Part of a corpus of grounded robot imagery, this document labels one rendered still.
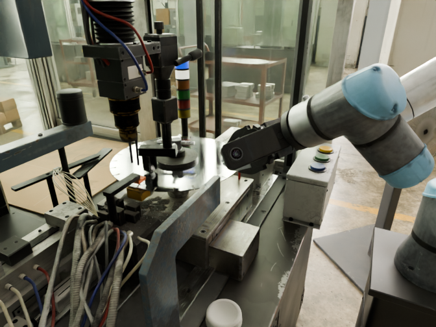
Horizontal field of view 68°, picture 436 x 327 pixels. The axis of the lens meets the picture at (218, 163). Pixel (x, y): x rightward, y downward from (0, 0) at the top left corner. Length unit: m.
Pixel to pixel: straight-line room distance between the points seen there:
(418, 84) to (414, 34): 3.04
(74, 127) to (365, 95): 0.64
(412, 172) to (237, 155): 0.26
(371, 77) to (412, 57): 3.25
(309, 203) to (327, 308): 0.94
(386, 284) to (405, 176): 0.36
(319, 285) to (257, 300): 1.16
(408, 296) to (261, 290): 0.31
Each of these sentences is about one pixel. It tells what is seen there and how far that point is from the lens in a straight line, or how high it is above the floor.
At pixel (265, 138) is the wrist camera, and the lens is 0.54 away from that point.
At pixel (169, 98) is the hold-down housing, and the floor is 1.13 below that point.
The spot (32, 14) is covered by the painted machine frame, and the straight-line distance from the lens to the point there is 0.67.
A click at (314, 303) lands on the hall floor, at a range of 1.78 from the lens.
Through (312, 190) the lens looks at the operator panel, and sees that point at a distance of 0.89.
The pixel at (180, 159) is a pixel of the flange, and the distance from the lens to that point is 0.80.
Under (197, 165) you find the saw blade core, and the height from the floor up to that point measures 0.95.
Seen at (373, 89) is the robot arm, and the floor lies 1.20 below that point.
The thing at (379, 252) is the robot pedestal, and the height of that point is 0.75.
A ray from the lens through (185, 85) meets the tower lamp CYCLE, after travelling 1.06.
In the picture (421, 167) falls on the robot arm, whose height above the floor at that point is 1.09.
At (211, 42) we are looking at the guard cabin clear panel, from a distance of 1.23.
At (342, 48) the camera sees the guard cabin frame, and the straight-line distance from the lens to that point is 1.08.
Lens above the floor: 1.29
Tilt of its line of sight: 25 degrees down
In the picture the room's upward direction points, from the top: straight up
